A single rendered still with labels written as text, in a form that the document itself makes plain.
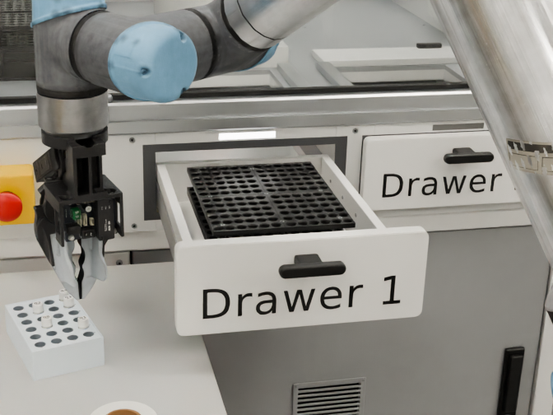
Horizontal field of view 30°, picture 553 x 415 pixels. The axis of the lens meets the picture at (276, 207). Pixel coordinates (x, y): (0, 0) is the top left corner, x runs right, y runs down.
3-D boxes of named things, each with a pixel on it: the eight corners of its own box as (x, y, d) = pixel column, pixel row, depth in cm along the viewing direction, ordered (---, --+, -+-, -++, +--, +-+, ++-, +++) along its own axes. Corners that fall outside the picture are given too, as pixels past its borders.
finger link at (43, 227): (39, 268, 117) (34, 197, 113) (36, 263, 118) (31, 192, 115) (80, 261, 119) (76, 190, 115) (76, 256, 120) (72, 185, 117)
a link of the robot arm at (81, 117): (28, 84, 111) (100, 76, 115) (30, 124, 113) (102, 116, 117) (47, 103, 105) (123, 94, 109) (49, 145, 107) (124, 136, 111)
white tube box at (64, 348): (104, 365, 121) (104, 337, 119) (33, 381, 117) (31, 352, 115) (72, 318, 131) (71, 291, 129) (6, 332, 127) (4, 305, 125)
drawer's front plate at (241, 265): (421, 316, 122) (429, 230, 118) (176, 337, 116) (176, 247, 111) (416, 310, 123) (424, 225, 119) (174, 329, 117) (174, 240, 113)
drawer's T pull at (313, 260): (346, 275, 113) (346, 263, 113) (280, 280, 112) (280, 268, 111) (337, 261, 116) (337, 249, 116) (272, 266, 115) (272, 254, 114)
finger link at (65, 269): (65, 321, 116) (61, 246, 112) (50, 299, 120) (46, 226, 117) (92, 315, 117) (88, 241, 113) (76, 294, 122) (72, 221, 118)
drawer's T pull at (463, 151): (494, 162, 149) (494, 153, 148) (445, 165, 147) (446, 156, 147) (484, 154, 152) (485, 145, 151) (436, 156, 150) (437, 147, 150)
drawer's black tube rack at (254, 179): (352, 270, 129) (355, 222, 126) (212, 280, 125) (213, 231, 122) (308, 202, 149) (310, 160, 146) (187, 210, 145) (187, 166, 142)
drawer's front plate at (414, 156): (544, 200, 157) (554, 132, 153) (362, 211, 151) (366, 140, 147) (539, 196, 159) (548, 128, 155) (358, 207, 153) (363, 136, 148)
